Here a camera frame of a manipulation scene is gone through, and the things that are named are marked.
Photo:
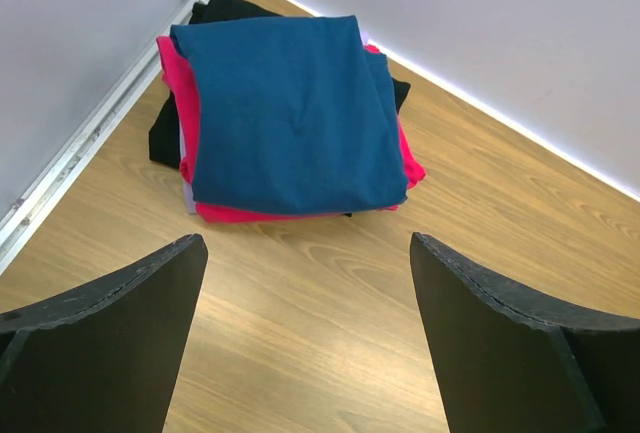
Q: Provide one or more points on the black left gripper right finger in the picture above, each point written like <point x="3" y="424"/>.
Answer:
<point x="509" y="358"/>

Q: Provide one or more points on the aluminium side rail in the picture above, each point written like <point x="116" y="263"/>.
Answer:
<point x="70" y="72"/>

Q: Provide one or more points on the folded red t-shirt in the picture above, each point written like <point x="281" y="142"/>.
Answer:
<point x="179" y="78"/>

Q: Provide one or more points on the folded blue t-shirt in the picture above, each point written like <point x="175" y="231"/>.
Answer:
<point x="296" y="117"/>

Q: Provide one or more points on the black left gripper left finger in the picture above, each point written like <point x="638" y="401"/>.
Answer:
<point x="103" y="356"/>

